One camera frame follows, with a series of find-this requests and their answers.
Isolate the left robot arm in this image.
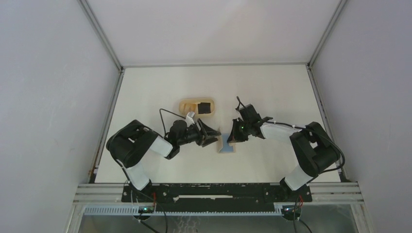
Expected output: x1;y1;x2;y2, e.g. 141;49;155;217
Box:
106;119;221;202

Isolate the wooden oval tray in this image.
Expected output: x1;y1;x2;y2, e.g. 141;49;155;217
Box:
178;98;215;118

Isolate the beige card holder wallet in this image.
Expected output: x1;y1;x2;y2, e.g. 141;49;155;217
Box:
217;133;236;154

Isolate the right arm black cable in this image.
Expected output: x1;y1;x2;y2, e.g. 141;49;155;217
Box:
236;96;345;233

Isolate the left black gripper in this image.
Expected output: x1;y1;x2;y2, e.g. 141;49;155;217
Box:
178;119;221;148

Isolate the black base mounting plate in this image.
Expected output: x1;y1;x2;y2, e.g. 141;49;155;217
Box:
121;183;313;213

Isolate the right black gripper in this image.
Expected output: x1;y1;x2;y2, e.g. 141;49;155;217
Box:
227;118;251;143

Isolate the gold VIP card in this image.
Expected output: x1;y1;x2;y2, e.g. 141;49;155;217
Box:
182;103;197;115

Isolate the white cable duct strip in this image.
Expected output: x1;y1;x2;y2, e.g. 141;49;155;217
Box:
84;205;284;216

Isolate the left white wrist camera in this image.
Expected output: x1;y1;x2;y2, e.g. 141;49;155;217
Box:
185;111;195;126

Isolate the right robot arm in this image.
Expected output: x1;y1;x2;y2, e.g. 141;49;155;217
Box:
227;103;344;202

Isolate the black card in tray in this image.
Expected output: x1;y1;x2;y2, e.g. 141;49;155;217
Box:
197;102;211;115

